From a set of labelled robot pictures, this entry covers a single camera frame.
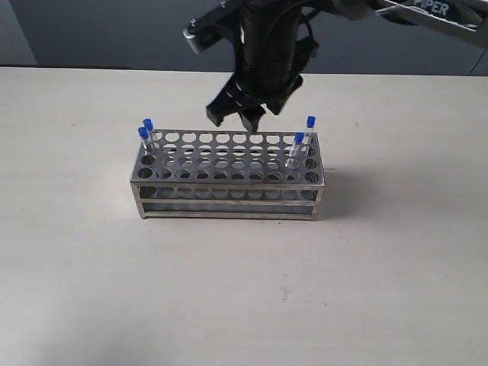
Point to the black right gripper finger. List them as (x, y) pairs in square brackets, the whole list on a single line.
[(230, 100), (250, 118)]

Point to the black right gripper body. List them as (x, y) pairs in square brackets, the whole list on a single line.
[(271, 58)]

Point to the blue-capped tube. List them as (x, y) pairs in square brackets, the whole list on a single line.
[(308, 134), (146, 140), (148, 124), (292, 161)]

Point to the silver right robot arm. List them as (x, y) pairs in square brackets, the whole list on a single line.
[(466, 20)]

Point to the stainless steel test tube rack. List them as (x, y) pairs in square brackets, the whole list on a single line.
[(228, 174)]

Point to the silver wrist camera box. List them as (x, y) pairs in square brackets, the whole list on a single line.
[(219, 23)]

